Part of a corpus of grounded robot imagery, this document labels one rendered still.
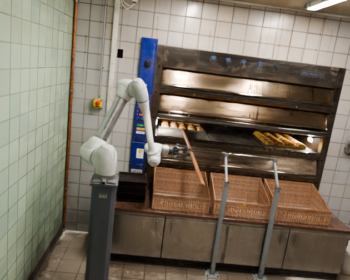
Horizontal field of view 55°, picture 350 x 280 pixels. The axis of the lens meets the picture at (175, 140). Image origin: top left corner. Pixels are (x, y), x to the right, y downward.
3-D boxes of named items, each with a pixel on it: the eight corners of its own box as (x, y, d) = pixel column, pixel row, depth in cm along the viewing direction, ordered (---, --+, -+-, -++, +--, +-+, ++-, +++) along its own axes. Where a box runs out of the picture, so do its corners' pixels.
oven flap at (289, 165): (152, 159, 361) (154, 140, 364) (315, 177, 372) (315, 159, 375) (152, 159, 357) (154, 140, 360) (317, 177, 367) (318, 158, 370)
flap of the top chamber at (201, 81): (160, 86, 344) (162, 67, 347) (331, 106, 355) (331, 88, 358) (161, 84, 340) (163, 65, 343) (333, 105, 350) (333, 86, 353)
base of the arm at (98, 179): (90, 184, 250) (91, 177, 249) (94, 174, 271) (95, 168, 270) (115, 186, 252) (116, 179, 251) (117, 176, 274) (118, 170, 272)
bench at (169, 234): (105, 234, 380) (109, 185, 367) (315, 253, 394) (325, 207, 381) (95, 263, 325) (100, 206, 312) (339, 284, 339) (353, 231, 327)
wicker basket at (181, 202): (151, 190, 367) (154, 165, 361) (202, 195, 372) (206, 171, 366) (150, 209, 320) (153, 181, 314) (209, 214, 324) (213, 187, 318)
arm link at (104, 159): (102, 177, 251) (104, 149, 246) (89, 170, 263) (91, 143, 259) (120, 174, 263) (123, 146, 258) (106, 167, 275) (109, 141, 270)
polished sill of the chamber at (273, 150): (154, 138, 363) (154, 134, 362) (316, 156, 374) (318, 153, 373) (154, 139, 357) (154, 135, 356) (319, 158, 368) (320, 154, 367)
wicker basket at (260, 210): (206, 195, 372) (209, 171, 366) (256, 201, 374) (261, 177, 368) (211, 215, 324) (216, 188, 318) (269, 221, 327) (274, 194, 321)
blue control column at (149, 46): (135, 178, 566) (149, 45, 519) (145, 179, 567) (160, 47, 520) (122, 236, 378) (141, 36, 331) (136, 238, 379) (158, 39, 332)
